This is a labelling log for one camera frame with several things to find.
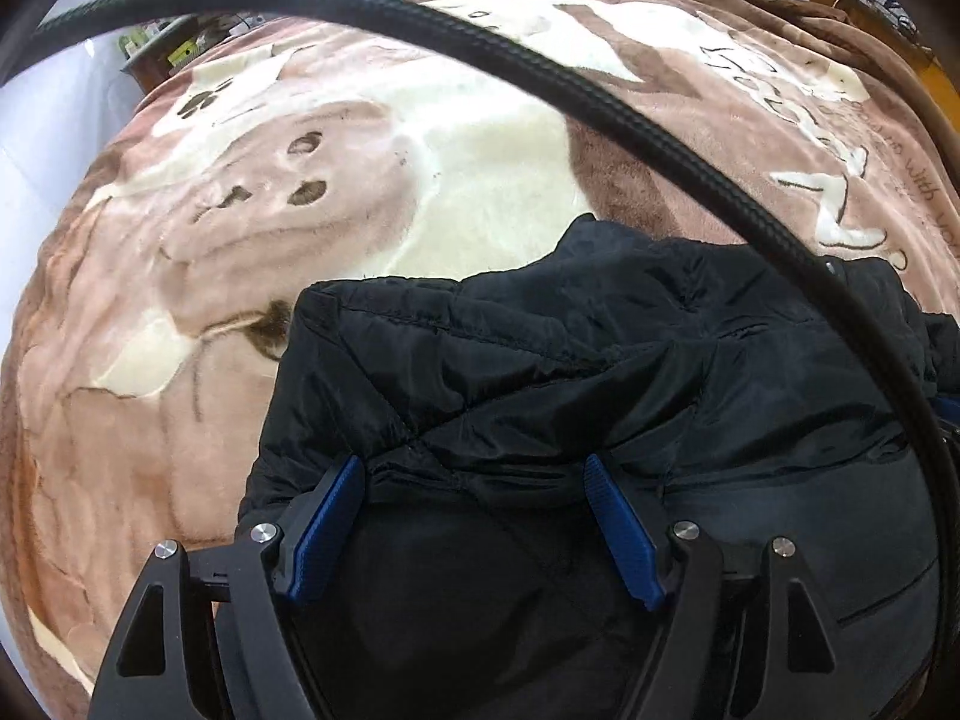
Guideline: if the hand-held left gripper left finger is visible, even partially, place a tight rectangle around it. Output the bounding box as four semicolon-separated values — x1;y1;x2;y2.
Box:
90;454;368;720

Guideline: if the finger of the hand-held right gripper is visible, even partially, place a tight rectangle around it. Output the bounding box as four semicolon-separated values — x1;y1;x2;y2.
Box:
931;394;960;466

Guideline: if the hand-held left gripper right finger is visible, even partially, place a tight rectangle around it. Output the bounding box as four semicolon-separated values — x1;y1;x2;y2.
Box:
583;452;860;720

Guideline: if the black hooded puffer jacket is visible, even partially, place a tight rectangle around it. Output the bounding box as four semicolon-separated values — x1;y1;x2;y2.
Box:
236;214;960;720

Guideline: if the brown printed plush blanket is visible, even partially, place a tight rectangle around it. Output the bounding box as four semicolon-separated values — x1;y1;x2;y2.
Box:
0;0;960;720

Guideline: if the dark brown fleece blanket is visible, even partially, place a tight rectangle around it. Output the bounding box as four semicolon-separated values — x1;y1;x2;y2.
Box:
731;0;960;192

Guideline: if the power strip with plugs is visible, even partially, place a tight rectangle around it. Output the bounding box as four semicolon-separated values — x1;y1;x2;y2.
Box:
831;0;920;37

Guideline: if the cluttered grey shelf unit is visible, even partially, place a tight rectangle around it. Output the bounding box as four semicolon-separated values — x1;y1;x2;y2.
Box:
116;4;265;91

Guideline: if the black braided cable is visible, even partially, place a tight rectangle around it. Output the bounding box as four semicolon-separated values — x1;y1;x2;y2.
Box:
34;0;953;421

